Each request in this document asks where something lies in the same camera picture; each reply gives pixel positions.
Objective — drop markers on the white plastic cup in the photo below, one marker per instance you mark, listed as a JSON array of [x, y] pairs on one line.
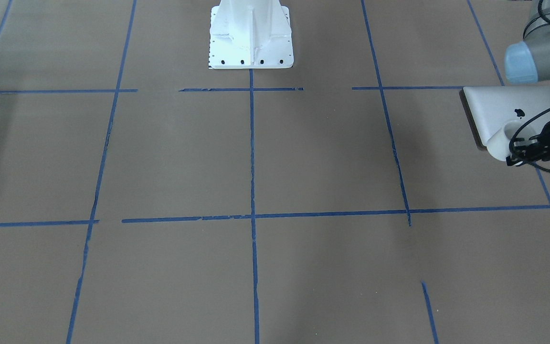
[[498, 144]]

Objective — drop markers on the silver closed laptop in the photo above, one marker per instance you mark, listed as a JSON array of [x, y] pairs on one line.
[[491, 106]]

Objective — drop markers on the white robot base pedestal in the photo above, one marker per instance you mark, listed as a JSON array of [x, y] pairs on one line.
[[250, 34]]

